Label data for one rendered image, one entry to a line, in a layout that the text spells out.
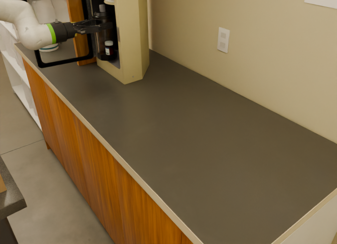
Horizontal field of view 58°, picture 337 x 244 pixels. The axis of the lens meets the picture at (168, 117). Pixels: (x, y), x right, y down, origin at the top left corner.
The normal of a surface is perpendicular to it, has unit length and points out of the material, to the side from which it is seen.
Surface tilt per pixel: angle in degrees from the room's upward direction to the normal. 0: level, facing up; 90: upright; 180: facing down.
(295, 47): 90
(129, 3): 90
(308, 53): 90
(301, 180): 0
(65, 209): 0
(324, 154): 0
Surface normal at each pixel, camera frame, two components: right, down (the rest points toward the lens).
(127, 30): 0.60, 0.44
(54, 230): 0.00, -0.84
